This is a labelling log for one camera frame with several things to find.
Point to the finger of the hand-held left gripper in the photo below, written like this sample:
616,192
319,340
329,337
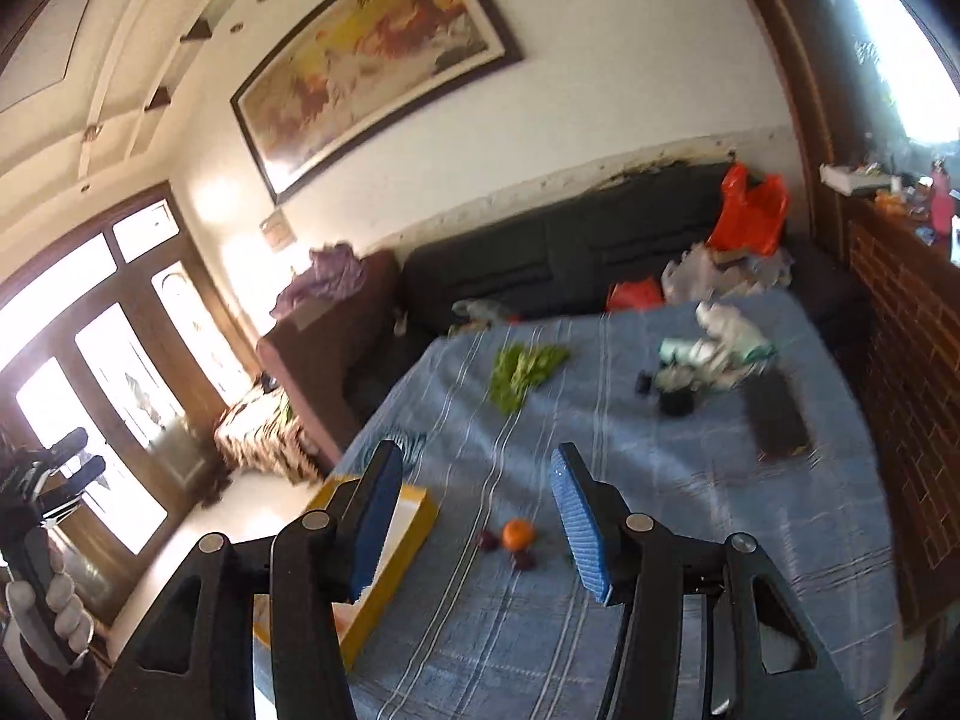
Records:
67,441
86,474

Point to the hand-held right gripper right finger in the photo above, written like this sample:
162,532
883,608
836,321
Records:
581,525

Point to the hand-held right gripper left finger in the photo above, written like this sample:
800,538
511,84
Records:
375,525

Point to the orange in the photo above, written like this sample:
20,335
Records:
519,534

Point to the dark red plum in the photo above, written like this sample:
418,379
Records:
487,541
523,561

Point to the yellow cardboard box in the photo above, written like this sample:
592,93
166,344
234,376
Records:
390,592

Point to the person's left hand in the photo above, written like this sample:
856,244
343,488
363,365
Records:
66,604

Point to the wooden glass door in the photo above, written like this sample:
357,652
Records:
112,390

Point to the blue striped tablecloth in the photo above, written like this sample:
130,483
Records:
675,540

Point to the patterned stool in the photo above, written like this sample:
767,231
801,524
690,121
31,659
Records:
259,439

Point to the small black object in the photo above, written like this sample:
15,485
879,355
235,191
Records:
644,382

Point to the black round object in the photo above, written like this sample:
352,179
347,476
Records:
675,399

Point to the green leafy vegetable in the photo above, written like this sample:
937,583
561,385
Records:
517,375

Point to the brown armchair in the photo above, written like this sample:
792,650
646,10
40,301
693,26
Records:
322,367

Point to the black rectangular case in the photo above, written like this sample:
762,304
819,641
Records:
776,412

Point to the white and green plastic bags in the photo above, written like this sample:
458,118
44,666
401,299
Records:
720,345

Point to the grey green cloth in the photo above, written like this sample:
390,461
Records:
480,313

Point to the red plastic bag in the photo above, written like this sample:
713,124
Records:
634,294

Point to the purple cloth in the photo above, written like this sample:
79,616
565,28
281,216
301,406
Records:
326,277

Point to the dark sofa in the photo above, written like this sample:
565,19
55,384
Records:
585,255

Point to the pile of clear plastic bags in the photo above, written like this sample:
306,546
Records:
705,274

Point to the brick counter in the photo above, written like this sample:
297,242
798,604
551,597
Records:
907,390

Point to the orange plastic bag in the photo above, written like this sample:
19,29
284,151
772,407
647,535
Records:
750,214

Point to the white box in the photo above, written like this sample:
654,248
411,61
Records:
851,178

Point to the framed horse painting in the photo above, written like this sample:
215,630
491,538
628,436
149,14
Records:
375,60

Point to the pink bottle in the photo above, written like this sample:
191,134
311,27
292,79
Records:
941,199

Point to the small wall plaque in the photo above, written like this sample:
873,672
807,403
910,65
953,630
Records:
277,230

